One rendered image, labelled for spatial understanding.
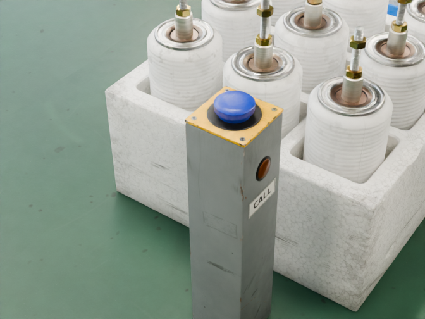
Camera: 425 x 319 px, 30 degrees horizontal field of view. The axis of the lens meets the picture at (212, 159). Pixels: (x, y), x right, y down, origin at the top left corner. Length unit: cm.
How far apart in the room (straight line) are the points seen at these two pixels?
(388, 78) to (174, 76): 26
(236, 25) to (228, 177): 34
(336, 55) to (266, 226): 28
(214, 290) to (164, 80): 28
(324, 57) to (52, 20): 70
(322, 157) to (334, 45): 17
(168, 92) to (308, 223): 25
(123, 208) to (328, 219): 33
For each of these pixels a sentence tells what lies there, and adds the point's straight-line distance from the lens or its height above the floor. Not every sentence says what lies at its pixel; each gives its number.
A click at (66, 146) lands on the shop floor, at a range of 125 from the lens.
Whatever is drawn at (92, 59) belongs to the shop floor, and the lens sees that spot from 145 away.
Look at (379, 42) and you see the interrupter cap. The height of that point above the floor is 25.
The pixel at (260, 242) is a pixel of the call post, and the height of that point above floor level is 16.
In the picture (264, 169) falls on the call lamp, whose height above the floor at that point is 26.
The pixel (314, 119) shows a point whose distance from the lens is 90.
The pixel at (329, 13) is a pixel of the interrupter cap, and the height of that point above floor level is 25.
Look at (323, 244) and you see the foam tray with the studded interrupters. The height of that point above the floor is 9.
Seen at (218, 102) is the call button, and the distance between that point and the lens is 76.
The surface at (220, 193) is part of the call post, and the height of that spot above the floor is 24.
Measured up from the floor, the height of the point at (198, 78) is 21.
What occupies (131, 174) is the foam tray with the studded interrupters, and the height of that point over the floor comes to 5.
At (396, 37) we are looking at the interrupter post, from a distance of 98.
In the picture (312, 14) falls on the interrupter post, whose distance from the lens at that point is 103.
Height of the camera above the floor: 78
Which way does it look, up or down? 40 degrees down
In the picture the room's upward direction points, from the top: 1 degrees counter-clockwise
